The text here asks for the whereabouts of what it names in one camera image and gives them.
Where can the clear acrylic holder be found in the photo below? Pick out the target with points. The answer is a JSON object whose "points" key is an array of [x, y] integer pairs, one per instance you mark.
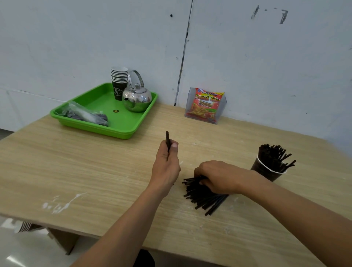
{"points": [[223, 106]]}

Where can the person's left forearm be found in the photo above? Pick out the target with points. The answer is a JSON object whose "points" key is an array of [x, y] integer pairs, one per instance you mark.
{"points": [[123, 231]]}

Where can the person's right hand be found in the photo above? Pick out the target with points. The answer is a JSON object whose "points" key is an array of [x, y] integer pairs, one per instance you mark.
{"points": [[222, 177]]}

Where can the bundle of straws in cup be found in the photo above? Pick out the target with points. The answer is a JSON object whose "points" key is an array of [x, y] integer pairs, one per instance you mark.
{"points": [[272, 155]]}

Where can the shiny steel kettle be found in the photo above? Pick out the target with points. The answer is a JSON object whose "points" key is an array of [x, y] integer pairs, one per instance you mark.
{"points": [[139, 99]]}

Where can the person's right forearm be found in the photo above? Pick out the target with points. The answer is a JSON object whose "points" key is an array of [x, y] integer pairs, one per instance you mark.
{"points": [[302, 217]]}

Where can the person's right fingers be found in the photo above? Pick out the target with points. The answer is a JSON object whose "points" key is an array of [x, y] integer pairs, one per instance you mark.
{"points": [[200, 171]]}

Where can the brown cardboard box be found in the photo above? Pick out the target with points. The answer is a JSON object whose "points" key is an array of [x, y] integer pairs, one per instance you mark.
{"points": [[64, 240]]}

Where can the pile of black straws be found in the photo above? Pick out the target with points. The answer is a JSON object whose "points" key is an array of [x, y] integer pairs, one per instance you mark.
{"points": [[202, 196]]}

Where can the green plastic tray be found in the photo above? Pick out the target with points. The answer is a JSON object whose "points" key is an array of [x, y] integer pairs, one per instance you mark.
{"points": [[121, 122]]}

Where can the stack of white-rimmed paper cups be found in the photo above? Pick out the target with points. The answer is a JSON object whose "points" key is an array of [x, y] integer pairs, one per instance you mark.
{"points": [[26, 226]]}

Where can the stack of black paper cups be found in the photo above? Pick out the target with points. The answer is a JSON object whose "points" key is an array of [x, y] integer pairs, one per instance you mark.
{"points": [[119, 82]]}

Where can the person's left thumb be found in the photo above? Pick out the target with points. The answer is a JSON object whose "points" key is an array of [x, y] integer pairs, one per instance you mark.
{"points": [[174, 148]]}

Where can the single black straw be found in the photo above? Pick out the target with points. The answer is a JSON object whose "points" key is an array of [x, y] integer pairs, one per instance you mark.
{"points": [[167, 137]]}

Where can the clear plastic bag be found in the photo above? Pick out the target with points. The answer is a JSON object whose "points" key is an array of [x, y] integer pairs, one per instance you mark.
{"points": [[82, 114]]}

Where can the red yellow snack packet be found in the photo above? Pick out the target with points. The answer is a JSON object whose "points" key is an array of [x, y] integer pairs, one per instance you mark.
{"points": [[205, 106]]}

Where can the black paper cup white rim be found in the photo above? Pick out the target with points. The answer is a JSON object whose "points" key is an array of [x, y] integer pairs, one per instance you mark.
{"points": [[264, 172]]}

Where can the person's left hand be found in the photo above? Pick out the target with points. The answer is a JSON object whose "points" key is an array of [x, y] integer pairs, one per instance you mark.
{"points": [[165, 170]]}

